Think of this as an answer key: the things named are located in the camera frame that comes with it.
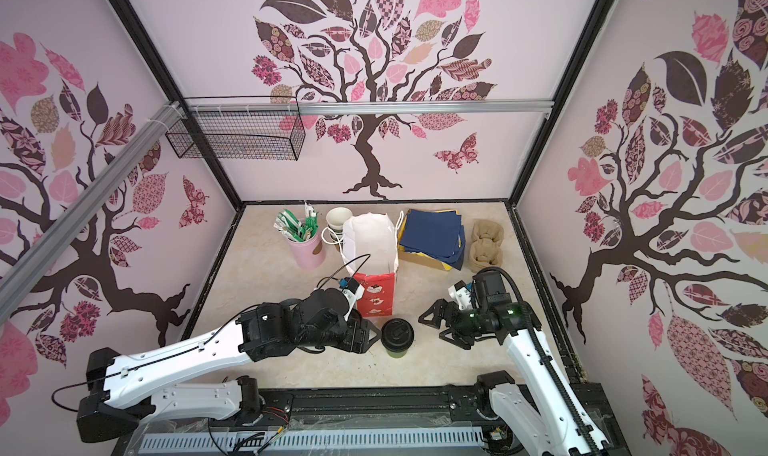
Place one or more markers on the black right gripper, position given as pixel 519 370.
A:
pixel 441 306

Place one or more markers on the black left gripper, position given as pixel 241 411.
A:
pixel 354 344

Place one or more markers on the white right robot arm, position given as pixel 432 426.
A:
pixel 544 414

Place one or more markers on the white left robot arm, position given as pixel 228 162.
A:
pixel 126 391

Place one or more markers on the red white paper takeout bag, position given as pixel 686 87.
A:
pixel 370 250

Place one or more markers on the pink plastic straw holder cup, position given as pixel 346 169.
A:
pixel 309 255

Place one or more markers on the brown pulp cup carriers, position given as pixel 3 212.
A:
pixel 485 249

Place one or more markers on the navy blue paper bags stack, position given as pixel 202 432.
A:
pixel 436 235

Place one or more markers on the stack of green paper cups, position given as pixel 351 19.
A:
pixel 335 220

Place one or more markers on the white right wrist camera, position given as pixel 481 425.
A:
pixel 462 295

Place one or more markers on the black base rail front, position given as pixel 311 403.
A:
pixel 351 408

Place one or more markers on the black wire mesh basket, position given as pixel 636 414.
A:
pixel 261 130

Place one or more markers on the white slotted cable duct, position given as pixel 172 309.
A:
pixel 312 441

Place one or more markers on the aluminium horizontal rail back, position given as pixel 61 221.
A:
pixel 376 108

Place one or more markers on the aluminium diagonal rail left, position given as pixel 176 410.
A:
pixel 19 281

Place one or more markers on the black vertical frame post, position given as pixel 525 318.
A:
pixel 143 42

